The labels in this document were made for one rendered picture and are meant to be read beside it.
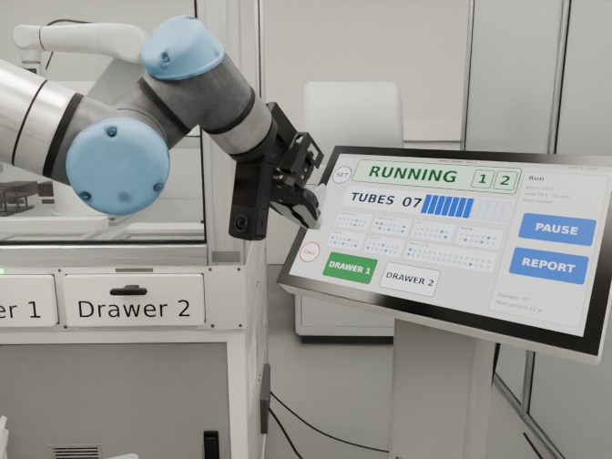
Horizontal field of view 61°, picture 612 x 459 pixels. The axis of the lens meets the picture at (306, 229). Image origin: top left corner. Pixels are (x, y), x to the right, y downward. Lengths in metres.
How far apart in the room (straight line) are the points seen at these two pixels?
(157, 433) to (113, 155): 0.99
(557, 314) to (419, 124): 3.66
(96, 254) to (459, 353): 0.75
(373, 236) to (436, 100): 3.59
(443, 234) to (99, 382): 0.83
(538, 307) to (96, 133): 0.61
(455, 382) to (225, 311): 0.50
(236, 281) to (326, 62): 3.33
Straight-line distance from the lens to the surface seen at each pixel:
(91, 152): 0.42
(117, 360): 1.27
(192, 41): 0.55
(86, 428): 1.38
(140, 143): 0.42
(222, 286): 1.14
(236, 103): 0.59
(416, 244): 0.88
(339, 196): 0.99
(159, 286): 1.15
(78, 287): 1.20
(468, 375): 0.96
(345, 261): 0.91
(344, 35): 4.36
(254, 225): 0.65
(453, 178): 0.93
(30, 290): 1.24
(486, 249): 0.84
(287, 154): 0.69
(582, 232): 0.84
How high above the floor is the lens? 1.26
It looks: 12 degrees down
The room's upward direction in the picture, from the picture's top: straight up
